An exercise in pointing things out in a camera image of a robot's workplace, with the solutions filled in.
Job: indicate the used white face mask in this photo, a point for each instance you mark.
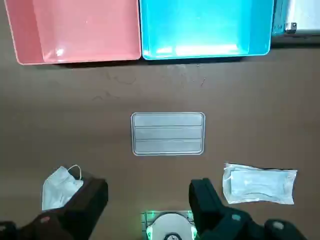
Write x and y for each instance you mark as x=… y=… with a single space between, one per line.
x=58 y=187

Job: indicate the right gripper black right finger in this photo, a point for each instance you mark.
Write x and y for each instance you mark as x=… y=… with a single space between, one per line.
x=212 y=210

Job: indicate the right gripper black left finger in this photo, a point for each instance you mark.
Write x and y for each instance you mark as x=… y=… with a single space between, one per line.
x=75 y=207

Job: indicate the silver aluminium case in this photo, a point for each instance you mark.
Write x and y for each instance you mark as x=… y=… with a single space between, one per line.
x=302 y=15

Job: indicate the new face mask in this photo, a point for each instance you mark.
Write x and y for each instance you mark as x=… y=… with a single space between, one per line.
x=260 y=185

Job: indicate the blue plastic box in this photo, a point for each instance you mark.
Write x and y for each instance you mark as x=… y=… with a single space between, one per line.
x=205 y=27

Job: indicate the pink plastic box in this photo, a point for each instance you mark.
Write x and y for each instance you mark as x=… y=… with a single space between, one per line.
x=82 y=32

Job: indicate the small grey ridged tray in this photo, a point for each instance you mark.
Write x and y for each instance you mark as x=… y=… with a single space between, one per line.
x=167 y=133

